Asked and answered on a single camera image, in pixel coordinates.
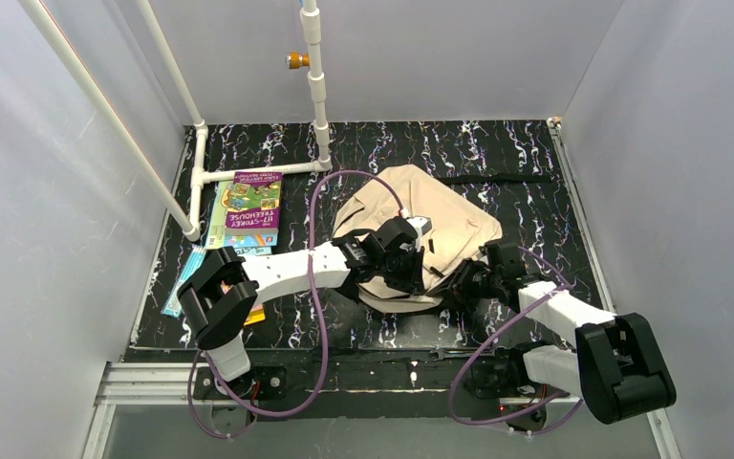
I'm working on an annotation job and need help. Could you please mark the beige student backpack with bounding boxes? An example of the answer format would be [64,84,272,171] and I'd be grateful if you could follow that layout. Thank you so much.
[334,164,504,314]

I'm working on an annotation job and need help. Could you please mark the purple treehouse book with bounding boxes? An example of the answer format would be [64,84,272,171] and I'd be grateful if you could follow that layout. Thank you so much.
[221,171,283,236]

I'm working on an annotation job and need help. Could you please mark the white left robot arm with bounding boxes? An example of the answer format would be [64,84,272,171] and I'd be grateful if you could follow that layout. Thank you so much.
[177,216,432,382]

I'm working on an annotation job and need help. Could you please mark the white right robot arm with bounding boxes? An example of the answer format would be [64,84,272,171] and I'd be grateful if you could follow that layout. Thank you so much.
[435,240,678,425]

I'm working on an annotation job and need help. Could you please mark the blue striped pencil pack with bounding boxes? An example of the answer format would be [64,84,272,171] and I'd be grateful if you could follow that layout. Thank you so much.
[161,246,206,318]

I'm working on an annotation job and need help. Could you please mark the steel wrench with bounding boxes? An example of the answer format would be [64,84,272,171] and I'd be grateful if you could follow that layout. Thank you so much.
[428,348,502,361]

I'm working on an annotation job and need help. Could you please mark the light blue picture book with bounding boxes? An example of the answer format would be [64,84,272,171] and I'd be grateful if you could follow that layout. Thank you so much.
[205,180,280,257]

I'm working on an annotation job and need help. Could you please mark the yellow crayon box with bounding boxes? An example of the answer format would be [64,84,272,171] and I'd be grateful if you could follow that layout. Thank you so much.
[244,304,266,327]

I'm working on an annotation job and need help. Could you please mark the orange knob on pipe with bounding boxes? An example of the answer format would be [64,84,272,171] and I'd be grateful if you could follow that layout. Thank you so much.
[286,52,311,70]

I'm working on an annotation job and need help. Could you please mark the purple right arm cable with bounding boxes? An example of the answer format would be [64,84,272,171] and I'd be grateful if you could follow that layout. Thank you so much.
[447,245,585,437]

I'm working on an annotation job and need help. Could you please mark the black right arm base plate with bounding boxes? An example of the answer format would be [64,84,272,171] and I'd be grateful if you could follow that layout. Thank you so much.
[463,361,559,400]

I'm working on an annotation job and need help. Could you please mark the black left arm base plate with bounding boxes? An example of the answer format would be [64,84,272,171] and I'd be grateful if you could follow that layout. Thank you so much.
[191,363,287,402]

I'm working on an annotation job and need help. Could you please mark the white pvc pipe frame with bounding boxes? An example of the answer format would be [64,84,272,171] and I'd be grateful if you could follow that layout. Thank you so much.
[17,0,335,243]

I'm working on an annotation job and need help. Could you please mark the aluminium rail frame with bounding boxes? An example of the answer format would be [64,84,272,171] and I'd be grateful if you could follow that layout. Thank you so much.
[80,361,685,459]

